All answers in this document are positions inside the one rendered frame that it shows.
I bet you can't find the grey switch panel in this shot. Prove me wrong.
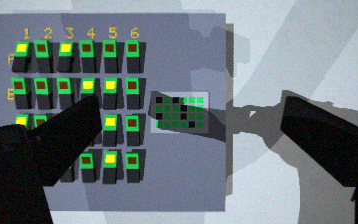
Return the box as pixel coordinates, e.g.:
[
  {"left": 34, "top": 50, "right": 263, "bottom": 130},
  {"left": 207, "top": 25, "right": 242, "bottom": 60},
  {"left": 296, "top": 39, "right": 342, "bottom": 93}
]
[{"left": 0, "top": 13, "right": 226, "bottom": 212}]

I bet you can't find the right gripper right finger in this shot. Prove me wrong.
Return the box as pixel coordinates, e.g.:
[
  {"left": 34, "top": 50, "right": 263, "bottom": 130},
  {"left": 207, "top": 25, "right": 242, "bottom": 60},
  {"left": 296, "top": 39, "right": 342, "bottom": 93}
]
[{"left": 280, "top": 96, "right": 358, "bottom": 224}]

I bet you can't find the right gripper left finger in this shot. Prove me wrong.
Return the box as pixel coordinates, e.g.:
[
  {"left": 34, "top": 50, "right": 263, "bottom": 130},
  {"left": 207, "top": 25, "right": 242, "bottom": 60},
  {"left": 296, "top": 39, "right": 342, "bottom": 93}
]
[{"left": 0, "top": 96, "right": 102, "bottom": 224}]

